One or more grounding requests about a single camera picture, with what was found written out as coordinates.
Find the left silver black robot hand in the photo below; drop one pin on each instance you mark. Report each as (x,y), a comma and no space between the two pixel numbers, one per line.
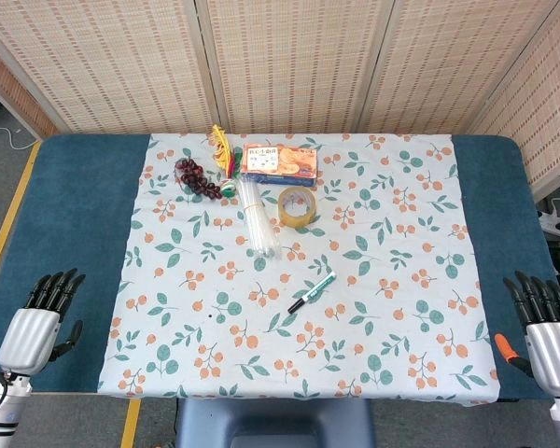
(28,338)

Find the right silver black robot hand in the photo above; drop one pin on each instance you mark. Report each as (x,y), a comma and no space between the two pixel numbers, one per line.
(553,354)

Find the white green marker pen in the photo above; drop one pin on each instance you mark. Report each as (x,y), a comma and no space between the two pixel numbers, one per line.
(319,287)

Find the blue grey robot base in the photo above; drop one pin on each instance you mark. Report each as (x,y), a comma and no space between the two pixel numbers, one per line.
(270,422)

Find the white power strip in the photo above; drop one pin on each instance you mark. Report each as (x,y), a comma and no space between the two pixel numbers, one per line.
(551,223)

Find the blue felt table cover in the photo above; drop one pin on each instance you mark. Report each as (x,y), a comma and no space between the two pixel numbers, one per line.
(79,210)

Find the floral print tablecloth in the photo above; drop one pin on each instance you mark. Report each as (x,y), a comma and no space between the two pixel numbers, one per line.
(378,242)

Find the dark red grape bunch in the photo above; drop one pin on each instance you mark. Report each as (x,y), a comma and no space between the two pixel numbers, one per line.
(193,179)

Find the bundle of clear straws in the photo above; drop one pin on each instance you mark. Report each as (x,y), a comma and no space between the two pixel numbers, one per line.
(259,224)

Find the feather shuttlecock with green base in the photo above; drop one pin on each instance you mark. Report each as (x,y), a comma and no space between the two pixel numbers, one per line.
(221,149)

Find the clear packing tape roll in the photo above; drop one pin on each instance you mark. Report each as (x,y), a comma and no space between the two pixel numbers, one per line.
(285,217)

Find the orange cookie box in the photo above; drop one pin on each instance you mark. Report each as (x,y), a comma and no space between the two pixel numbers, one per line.
(280,163)

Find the bamboo folding screen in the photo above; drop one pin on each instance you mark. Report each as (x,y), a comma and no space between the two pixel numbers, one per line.
(298,60)

